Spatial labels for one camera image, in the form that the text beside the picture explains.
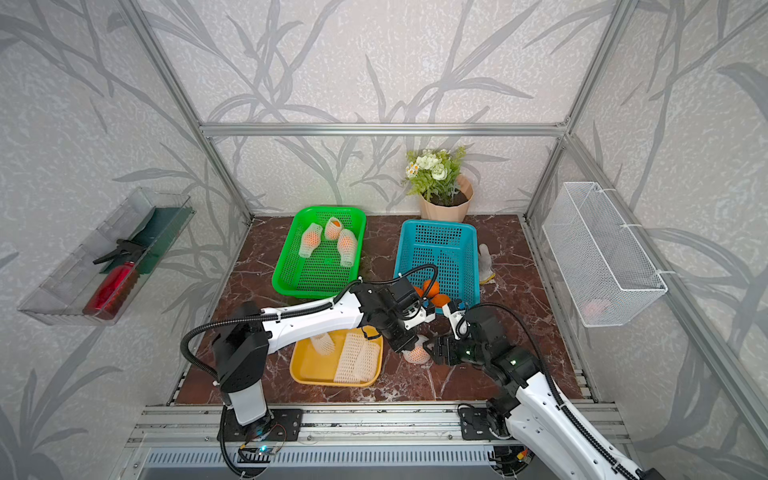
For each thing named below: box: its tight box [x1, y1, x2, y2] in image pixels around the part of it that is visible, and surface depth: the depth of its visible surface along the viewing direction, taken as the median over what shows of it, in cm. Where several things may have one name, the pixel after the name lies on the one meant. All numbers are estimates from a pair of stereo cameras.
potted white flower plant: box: [405, 146, 474, 223], surface depth 97 cm
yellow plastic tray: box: [290, 326, 383, 387], surface depth 84 cm
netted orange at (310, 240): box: [298, 223, 323, 258], surface depth 108 cm
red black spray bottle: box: [83, 261, 140, 320], surface depth 60 cm
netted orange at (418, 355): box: [402, 335, 431, 365], surface depth 80 cm
